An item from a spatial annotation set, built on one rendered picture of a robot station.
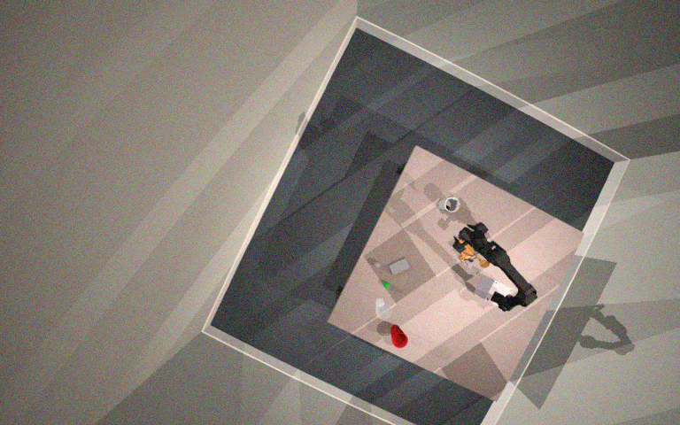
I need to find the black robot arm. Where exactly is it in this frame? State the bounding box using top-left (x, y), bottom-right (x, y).
top-left (458, 227), bottom-right (537, 312)

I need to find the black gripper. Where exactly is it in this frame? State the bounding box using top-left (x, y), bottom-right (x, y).
top-left (452, 222), bottom-right (488, 253)

